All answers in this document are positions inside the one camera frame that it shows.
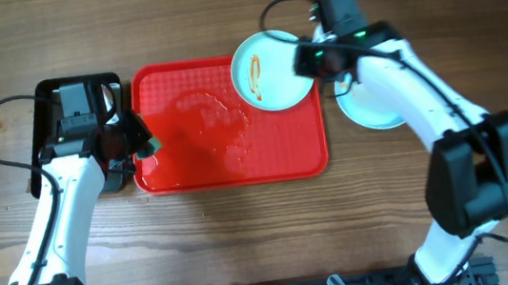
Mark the green yellow sponge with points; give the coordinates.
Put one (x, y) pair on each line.
(149, 149)

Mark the white plate top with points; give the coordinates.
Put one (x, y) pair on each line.
(263, 75)

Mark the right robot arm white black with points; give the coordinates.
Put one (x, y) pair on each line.
(467, 183)

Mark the white plate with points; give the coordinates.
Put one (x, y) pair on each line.
(263, 75)
(364, 107)

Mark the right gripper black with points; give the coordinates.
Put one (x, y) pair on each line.
(302, 63)

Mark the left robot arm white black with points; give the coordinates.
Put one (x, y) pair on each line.
(56, 250)

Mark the red plastic tray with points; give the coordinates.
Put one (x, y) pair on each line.
(212, 139)

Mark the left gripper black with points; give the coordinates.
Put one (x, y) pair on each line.
(139, 133)

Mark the black water tray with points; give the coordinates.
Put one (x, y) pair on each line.
(108, 101)

